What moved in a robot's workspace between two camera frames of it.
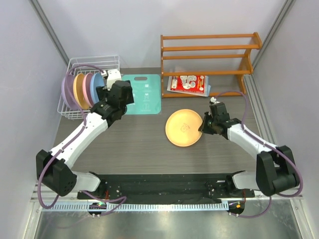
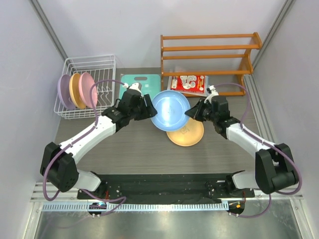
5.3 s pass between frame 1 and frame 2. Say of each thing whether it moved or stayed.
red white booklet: stayed
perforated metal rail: stayed
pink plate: moved
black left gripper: moved
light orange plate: stayed
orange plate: moved
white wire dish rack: stayed
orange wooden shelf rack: stayed
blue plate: moved
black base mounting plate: stayed
